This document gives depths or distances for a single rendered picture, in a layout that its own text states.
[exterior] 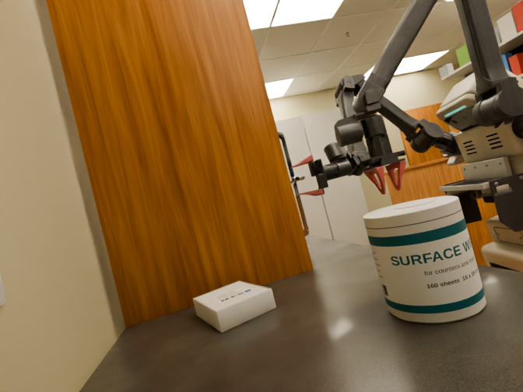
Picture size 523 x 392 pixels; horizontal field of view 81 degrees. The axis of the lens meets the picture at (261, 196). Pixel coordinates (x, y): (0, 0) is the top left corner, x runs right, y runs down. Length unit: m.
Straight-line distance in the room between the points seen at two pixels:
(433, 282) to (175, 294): 0.58
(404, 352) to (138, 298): 0.61
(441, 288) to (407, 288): 0.04
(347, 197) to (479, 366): 4.11
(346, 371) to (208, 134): 0.63
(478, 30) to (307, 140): 3.48
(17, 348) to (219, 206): 0.48
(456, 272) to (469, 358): 0.11
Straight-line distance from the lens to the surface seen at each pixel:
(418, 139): 1.38
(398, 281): 0.47
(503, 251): 1.29
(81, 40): 0.97
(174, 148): 0.83
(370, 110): 0.86
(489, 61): 1.04
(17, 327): 0.56
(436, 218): 0.45
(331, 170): 1.09
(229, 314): 0.60
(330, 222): 4.33
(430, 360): 0.41
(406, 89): 5.90
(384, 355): 0.43
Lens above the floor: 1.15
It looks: 1 degrees up
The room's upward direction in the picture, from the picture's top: 14 degrees counter-clockwise
